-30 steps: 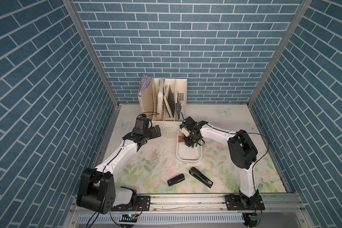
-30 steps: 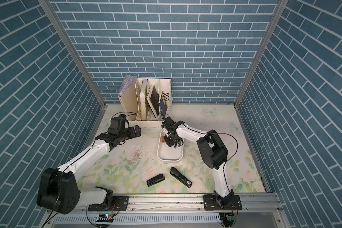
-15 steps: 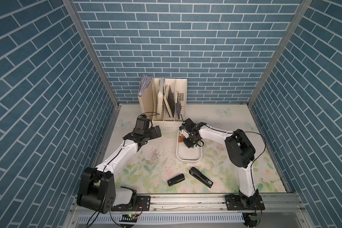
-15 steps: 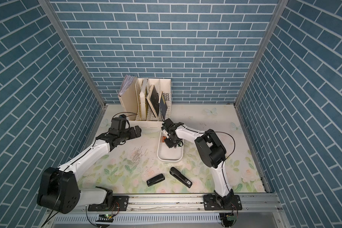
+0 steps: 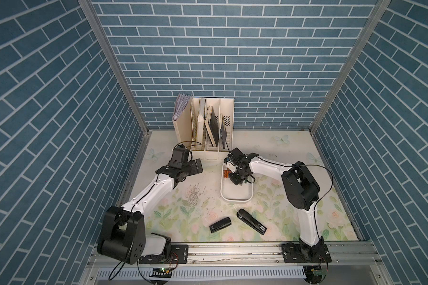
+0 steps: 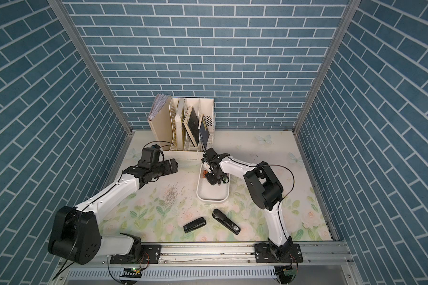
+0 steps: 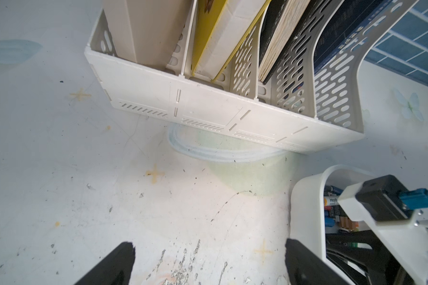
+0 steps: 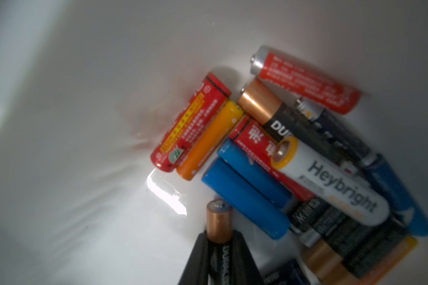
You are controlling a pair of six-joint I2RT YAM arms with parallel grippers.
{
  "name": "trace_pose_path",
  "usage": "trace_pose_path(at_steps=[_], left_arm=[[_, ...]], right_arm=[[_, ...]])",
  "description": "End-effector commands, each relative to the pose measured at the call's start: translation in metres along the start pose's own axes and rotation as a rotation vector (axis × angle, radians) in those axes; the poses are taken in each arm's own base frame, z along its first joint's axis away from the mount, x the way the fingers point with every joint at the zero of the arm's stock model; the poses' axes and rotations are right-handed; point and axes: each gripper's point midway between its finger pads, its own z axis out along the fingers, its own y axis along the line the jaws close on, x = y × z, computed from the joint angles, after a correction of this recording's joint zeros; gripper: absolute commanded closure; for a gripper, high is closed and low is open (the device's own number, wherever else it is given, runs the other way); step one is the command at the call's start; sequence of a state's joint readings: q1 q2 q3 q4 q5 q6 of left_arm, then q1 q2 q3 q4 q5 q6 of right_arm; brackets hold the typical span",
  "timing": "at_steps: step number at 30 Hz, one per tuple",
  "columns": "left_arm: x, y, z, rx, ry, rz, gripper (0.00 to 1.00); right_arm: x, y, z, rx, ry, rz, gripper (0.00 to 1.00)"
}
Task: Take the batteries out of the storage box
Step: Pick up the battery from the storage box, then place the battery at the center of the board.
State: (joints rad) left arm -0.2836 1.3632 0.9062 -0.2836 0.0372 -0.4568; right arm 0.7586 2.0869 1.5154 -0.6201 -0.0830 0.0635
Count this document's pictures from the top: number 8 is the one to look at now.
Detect dark navy battery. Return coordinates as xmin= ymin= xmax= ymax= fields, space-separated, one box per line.
xmin=295 ymin=97 xmax=378 ymax=167

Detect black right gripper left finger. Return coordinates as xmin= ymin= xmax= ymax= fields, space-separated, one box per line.
xmin=178 ymin=231 xmax=209 ymax=285

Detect orange yellow battery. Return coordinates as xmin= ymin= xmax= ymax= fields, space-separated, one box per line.
xmin=357 ymin=236 xmax=418 ymax=285

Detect white Heybright battery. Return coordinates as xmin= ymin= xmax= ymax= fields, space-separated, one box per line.
xmin=271 ymin=136 xmax=391 ymax=226

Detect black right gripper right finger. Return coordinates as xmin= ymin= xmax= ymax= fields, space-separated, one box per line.
xmin=231 ymin=230 xmax=265 ymax=285

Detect light blue battery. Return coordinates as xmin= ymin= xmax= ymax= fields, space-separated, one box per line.
xmin=201 ymin=158 xmax=290 ymax=241

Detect blue Huatai battery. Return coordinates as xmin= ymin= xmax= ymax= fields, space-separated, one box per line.
xmin=359 ymin=152 xmax=428 ymax=237

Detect red yellow label battery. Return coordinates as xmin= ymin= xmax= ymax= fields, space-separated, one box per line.
xmin=151 ymin=72 xmax=231 ymax=172

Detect red Chinese label battery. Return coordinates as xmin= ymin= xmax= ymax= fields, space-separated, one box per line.
xmin=229 ymin=115 xmax=316 ymax=201

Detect dark blue battery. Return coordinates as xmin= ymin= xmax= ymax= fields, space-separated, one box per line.
xmin=263 ymin=258 xmax=311 ymax=285

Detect copper black Duracell battery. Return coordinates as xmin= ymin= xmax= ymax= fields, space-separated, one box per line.
xmin=238 ymin=79 xmax=349 ymax=165
xmin=302 ymin=218 xmax=408 ymax=281
xmin=321 ymin=232 xmax=411 ymax=285
xmin=206 ymin=199 xmax=234 ymax=285

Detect red silver-tip battery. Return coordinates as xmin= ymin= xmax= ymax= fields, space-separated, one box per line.
xmin=250 ymin=46 xmax=362 ymax=115

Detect white plastic storage tray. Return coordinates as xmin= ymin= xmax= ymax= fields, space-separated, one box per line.
xmin=0 ymin=1 xmax=428 ymax=285

